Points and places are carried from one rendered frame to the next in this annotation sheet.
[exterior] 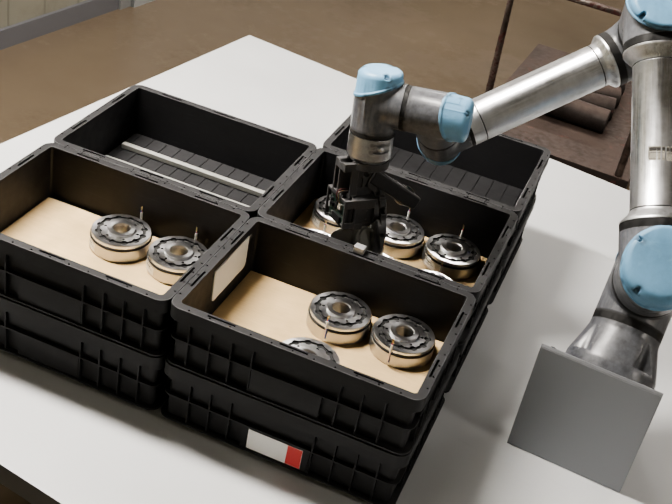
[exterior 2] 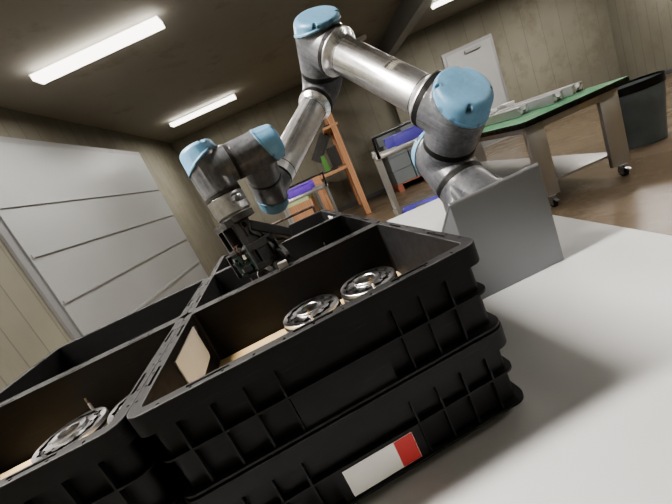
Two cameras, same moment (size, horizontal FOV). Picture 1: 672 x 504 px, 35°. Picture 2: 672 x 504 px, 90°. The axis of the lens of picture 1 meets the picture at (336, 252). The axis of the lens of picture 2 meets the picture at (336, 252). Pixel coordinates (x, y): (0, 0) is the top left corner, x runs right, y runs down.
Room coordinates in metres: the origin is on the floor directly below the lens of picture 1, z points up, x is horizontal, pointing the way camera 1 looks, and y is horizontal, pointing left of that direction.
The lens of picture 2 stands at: (0.88, 0.11, 1.07)
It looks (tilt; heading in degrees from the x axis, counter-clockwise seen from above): 14 degrees down; 337
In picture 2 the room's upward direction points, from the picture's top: 24 degrees counter-clockwise
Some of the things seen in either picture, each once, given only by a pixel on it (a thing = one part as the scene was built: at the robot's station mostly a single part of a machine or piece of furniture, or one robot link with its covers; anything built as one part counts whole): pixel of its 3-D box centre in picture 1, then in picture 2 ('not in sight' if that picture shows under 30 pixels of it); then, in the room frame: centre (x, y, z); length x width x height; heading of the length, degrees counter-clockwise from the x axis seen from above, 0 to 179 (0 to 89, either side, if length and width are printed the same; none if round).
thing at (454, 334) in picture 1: (328, 305); (301, 293); (1.33, -0.01, 0.92); 0.40 x 0.30 x 0.02; 75
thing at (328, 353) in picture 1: (306, 359); not in sight; (1.27, 0.01, 0.86); 0.10 x 0.10 x 0.01
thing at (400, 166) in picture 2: not in sight; (413, 151); (6.52, -4.83, 0.61); 1.28 x 0.82 x 1.21; 65
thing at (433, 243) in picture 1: (453, 250); not in sight; (1.66, -0.21, 0.86); 0.10 x 0.10 x 0.01
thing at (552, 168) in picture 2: not in sight; (499, 150); (3.50, -3.36, 0.44); 2.45 x 0.93 x 0.89; 156
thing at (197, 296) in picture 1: (323, 331); (315, 323); (1.33, -0.01, 0.87); 0.40 x 0.30 x 0.11; 75
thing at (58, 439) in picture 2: (121, 229); (70, 431); (1.50, 0.36, 0.86); 0.05 x 0.05 x 0.01
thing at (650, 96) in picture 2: not in sight; (636, 112); (2.60, -4.23, 0.30); 0.49 x 0.48 x 0.60; 121
